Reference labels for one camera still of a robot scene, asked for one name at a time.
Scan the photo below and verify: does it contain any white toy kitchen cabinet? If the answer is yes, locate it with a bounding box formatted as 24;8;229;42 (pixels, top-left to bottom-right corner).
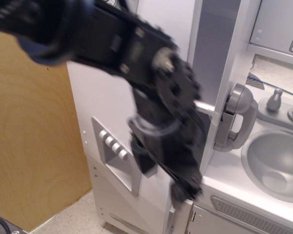
180;0;293;234

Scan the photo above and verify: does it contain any grey toy telephone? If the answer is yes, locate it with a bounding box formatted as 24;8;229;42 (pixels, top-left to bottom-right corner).
214;83;258;152

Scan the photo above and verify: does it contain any silver lower door handle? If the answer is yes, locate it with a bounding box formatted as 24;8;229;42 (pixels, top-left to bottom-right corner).
167;205;177;234

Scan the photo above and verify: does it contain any white lower freezer door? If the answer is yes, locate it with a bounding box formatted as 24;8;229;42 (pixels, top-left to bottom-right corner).
86;156;195;234

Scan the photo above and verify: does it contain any wooden plywood board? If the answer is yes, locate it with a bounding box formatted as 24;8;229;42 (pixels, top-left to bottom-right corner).
0;33;91;231

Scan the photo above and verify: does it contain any silver fridge top badge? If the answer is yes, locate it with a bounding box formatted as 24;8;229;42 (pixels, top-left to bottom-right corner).
105;0;137;13

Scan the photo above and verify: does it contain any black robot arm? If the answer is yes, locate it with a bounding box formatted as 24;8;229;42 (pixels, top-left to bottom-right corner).
0;0;205;209

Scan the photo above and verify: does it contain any white fridge door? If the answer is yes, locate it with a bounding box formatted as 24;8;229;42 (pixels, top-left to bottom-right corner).
65;0;202;234

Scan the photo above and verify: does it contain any toy microwave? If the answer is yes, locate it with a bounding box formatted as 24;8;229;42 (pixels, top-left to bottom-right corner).
247;0;293;64

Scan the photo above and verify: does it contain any grey faucet knob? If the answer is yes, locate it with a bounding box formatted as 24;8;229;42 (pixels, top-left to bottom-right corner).
266;88;283;112

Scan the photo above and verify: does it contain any silver toy sink bowl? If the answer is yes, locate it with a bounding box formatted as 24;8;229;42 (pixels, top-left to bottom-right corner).
241;130;293;203

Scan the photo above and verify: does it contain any blue cable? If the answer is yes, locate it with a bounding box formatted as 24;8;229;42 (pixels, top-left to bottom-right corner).
247;76;293;99

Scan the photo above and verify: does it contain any black base equipment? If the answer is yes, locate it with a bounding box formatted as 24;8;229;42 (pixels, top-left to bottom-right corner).
0;216;28;234

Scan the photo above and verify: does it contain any silver ice dispenser panel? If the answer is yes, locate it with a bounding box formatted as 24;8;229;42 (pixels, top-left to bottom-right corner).
91;117;142;197

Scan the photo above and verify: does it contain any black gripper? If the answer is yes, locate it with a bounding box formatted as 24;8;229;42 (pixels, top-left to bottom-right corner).
128;114;203;213

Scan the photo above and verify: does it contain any silver fridge door handle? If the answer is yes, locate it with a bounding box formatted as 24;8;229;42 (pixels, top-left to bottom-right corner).
144;164;158;178

